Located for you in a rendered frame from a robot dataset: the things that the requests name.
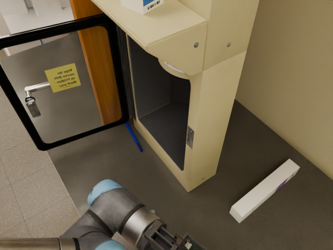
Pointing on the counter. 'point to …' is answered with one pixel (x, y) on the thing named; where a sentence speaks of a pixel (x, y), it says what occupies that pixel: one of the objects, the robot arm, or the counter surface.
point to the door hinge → (127, 71)
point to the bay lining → (154, 82)
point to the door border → (59, 34)
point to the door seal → (56, 34)
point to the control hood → (163, 31)
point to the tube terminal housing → (210, 87)
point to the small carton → (141, 5)
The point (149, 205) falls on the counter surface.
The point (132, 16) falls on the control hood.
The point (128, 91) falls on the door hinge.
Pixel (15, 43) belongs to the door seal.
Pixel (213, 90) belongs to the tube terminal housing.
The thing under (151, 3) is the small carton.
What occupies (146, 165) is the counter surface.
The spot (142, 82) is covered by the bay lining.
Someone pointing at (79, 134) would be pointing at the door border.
